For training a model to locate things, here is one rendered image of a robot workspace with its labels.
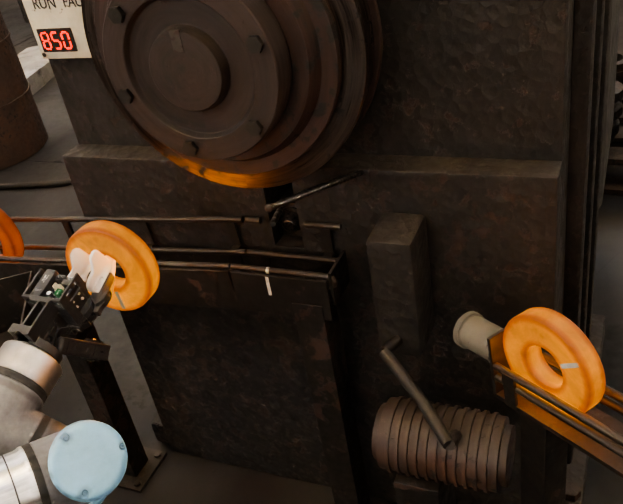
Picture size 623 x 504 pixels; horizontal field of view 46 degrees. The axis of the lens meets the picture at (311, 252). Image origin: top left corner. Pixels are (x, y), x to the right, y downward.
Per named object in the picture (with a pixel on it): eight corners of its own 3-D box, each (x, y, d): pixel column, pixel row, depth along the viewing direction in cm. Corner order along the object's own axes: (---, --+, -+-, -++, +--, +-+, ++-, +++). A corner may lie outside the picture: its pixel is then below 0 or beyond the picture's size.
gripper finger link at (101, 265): (113, 229, 113) (83, 276, 108) (129, 254, 118) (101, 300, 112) (97, 228, 114) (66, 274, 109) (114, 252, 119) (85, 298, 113)
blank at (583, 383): (550, 406, 110) (533, 417, 109) (503, 312, 110) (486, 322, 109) (626, 407, 95) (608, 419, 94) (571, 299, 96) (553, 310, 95)
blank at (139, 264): (62, 222, 120) (49, 233, 117) (138, 216, 113) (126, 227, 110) (100, 300, 127) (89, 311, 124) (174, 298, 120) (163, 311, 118)
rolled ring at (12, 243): (-71, 210, 162) (-60, 202, 165) (-22, 278, 170) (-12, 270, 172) (-21, 194, 153) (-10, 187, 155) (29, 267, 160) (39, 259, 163)
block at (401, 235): (396, 316, 139) (383, 206, 126) (437, 321, 136) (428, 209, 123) (378, 353, 131) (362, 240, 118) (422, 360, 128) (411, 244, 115)
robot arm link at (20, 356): (59, 404, 104) (7, 392, 107) (76, 374, 106) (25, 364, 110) (25, 370, 97) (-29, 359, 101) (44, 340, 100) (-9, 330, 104)
